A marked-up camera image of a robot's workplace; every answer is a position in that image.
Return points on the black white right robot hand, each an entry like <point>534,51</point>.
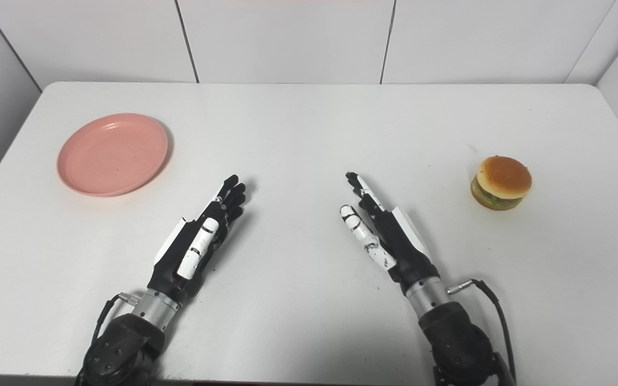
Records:
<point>403,246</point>

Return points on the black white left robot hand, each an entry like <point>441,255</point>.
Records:
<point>175,265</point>

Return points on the toy hamburger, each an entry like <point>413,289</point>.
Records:
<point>503,179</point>

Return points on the pink round plate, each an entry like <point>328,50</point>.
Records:
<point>111,154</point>

